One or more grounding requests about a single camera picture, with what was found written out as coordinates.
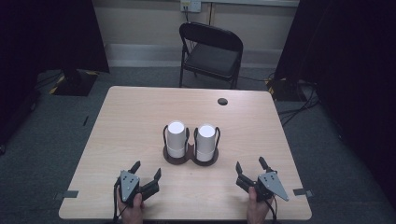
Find black wire double cup holder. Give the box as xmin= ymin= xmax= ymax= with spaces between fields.
xmin=162 ymin=124 xmax=221 ymax=167

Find black curtain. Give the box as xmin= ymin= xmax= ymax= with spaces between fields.
xmin=274 ymin=0 xmax=396 ymax=208
xmin=0 ymin=0 xmax=110 ymax=147

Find black floor cables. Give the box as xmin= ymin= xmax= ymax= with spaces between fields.
xmin=276 ymin=79 xmax=321 ymax=127

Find white wall socket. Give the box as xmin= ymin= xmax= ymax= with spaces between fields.
xmin=180 ymin=0 xmax=203 ymax=14

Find left hand-held gripper black cable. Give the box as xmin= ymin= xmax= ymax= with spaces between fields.
xmin=112 ymin=178 xmax=129 ymax=224

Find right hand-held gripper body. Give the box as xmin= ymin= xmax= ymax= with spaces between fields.
xmin=235 ymin=170 xmax=290 ymax=203

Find hand-held gripper black cable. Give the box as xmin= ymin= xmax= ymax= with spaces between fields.
xmin=112 ymin=178 xmax=129 ymax=224
xmin=263 ymin=199 xmax=280 ymax=224

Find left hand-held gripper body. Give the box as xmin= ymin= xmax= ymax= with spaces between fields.
xmin=114 ymin=169 xmax=162 ymax=207

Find right hand-held gripper black cable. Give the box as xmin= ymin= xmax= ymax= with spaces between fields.
xmin=263 ymin=199 xmax=280 ymax=224

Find grey tape strip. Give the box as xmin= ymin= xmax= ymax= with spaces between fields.
xmin=292 ymin=188 xmax=314 ymax=199
xmin=53 ymin=189 xmax=79 ymax=201

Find black stand base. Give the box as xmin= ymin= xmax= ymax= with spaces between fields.
xmin=49 ymin=68 xmax=99 ymax=97
xmin=266 ymin=77 xmax=308 ymax=103

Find black folding chair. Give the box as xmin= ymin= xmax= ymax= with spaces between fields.
xmin=178 ymin=21 xmax=245 ymax=91

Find person's right hand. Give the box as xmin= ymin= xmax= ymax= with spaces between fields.
xmin=246 ymin=186 xmax=275 ymax=224

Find stack of white paper cups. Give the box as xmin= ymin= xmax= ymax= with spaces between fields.
xmin=195 ymin=123 xmax=217 ymax=162
xmin=166 ymin=120 xmax=188 ymax=160

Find person's left hand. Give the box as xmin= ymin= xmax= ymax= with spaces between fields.
xmin=116 ymin=189 xmax=146 ymax=224

